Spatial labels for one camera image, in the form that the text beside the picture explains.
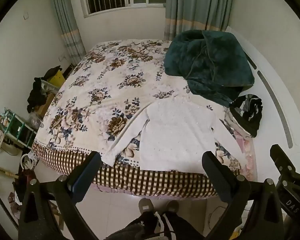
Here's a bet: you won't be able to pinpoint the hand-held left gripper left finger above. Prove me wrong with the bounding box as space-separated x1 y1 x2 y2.
18 151 108 240

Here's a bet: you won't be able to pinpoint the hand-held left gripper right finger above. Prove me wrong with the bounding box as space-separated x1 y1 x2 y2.
201 151 284 240

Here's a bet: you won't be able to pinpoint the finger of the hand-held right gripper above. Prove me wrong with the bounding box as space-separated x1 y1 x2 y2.
269 144 298 178

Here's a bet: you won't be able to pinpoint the white knit sweater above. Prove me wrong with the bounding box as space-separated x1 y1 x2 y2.
101 97 246 176

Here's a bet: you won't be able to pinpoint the black clothes pile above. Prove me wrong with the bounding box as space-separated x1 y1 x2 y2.
27 66 63 113

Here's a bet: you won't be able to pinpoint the white headboard with grey strips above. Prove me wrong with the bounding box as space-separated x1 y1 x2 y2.
225 26 300 183

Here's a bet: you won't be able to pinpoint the black and white garment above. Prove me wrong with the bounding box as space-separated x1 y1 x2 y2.
229 94 263 138

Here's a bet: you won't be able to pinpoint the person's grey right shoe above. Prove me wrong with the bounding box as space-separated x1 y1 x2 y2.
165 200 180 214

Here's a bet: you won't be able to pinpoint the person's grey shoe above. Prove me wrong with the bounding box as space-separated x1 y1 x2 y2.
165 200 180 214
138 198 155 214

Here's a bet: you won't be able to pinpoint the person's grey left shoe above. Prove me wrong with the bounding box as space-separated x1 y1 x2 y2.
138 198 155 214

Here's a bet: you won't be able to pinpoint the person's legs in dark pants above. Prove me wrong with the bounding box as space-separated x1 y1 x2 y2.
109 210 208 240

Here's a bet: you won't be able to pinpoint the wooden stick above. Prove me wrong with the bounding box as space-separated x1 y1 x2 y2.
0 163 19 180

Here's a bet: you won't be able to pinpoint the green storage rack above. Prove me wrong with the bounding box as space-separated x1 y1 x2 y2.
2 108 38 148

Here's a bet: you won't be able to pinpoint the floral bed blanket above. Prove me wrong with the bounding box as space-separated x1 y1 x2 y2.
31 39 243 197

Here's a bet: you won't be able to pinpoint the yellow box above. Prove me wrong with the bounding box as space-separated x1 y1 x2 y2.
48 69 66 88

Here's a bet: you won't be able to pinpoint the dark green plush blanket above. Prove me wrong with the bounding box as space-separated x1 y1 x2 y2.
164 29 255 107

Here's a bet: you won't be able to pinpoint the narrow grey-green curtain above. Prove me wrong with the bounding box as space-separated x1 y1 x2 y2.
48 0 87 67

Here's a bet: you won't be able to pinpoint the wide grey-green curtain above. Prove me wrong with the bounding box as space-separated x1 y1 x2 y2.
164 0 235 42

